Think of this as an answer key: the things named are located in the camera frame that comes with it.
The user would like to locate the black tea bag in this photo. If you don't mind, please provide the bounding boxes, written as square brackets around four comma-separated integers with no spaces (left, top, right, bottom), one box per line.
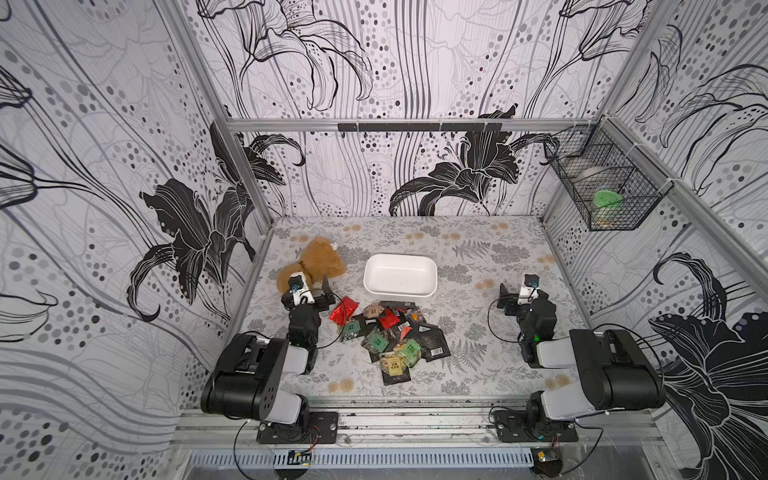
[414,325,451,362]

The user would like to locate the yellow label tea bag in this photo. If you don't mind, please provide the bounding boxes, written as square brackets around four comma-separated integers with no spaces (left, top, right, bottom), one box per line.
[379,354,411,386]

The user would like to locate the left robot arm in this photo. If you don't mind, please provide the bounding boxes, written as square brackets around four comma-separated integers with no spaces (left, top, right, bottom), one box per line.
[200,280,337,432]

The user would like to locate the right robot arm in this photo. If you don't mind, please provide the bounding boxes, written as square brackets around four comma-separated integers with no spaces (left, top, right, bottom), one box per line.
[496,276,666,424]

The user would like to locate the shiny red foil tea bag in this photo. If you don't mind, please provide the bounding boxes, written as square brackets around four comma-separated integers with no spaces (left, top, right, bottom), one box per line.
[329,296,359,327]

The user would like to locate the green label tea bag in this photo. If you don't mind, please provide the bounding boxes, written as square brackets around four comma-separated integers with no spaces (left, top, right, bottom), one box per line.
[340,318,366,341]
[361,330,395,363]

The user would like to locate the white storage box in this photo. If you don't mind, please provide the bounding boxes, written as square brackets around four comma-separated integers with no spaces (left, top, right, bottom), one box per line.
[363,253,438,299]

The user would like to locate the brown teddy bear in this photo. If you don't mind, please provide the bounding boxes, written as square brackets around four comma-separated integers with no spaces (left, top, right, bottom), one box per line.
[276,237,347,294]

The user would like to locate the green lid in basket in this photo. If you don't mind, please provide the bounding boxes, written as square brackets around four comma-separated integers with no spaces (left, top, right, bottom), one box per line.
[592,190,624,210]

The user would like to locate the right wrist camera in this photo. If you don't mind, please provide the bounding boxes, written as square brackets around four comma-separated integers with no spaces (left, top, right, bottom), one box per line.
[518,274,540,305]

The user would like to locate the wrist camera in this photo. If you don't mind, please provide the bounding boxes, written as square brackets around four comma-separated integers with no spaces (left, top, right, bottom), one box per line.
[287,272,315,306]
[518,274,540,305]

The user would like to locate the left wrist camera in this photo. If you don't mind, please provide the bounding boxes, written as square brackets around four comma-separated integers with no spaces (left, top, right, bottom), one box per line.
[287,272,315,306]

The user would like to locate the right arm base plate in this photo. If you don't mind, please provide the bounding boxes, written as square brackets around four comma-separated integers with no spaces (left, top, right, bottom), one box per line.
[489,407,579,445]

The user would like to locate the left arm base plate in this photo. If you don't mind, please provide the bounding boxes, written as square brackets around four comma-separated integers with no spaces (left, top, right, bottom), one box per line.
[257,411,339,446]

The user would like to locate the black wire basket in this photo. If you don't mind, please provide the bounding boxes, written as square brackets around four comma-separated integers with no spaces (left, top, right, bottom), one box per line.
[544,125,674,231]

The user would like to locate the black bar on rail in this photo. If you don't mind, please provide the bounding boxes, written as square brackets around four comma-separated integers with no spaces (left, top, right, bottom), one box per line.
[337,122,503,132]

